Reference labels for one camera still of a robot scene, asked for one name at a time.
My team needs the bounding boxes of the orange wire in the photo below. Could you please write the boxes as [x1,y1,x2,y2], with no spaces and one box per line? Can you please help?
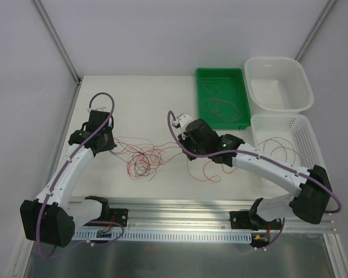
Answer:
[186,158,237,183]

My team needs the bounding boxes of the red wire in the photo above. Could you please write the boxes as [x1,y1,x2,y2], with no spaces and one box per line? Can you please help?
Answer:
[200,76,241,122]

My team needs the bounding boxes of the red orange wires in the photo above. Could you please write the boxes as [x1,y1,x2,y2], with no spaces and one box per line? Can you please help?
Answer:
[110,136,183,182]

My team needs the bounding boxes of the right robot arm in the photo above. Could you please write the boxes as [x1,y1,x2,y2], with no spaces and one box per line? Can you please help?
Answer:
[168,115,333,231]

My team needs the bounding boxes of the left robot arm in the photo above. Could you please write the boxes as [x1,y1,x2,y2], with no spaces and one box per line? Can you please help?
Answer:
[20,110,116,247]

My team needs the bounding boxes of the green plastic tray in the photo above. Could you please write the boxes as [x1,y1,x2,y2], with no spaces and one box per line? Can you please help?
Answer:
[196,68,251,130]

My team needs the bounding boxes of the white perforated basket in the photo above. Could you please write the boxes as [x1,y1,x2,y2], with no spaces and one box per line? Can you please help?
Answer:
[251,114,326,169]

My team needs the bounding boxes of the white plastic tub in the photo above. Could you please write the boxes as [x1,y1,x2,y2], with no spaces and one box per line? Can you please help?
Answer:
[244,56,314,115]

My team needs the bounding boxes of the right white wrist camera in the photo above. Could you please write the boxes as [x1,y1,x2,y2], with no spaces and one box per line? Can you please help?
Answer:
[171,114,193,129]

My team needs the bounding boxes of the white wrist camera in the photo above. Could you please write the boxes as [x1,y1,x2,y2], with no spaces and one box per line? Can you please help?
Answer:
[87,107,108,113]
[171,114,193,129]

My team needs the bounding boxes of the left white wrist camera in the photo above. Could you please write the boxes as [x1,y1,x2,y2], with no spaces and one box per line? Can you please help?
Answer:
[87,107,108,113]

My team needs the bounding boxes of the thin black wire in basket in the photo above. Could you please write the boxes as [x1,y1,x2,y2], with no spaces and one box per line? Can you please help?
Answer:
[257,137,304,169]

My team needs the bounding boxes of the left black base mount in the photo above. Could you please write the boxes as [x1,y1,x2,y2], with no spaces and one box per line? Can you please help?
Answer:
[108,208,129,228]

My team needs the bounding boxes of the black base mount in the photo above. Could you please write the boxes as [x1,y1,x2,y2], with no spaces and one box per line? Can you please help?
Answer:
[108,208,129,228]
[229,211,282,231]

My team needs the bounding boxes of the aluminium rail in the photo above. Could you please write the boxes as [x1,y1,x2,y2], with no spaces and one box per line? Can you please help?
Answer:
[23,198,337,234]

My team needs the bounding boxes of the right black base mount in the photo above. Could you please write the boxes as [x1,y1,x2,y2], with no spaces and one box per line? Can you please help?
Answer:
[229,211,282,231]

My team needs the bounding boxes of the white slotted cable duct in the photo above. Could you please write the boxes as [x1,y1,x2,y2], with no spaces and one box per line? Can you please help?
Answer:
[72,229,252,244]

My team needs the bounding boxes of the left aluminium corner post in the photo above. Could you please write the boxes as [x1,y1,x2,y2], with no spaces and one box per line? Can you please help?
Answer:
[31,0,81,85]

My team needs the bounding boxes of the aluminium corner post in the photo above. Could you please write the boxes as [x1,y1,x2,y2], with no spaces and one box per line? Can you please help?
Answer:
[295,0,339,63]
[31,0,81,85]

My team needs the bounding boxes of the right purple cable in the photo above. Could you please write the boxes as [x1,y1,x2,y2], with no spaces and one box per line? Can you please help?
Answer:
[166,110,343,214]

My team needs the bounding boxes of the right aluminium corner post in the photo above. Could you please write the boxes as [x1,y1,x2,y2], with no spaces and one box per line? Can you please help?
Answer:
[295,0,339,63]

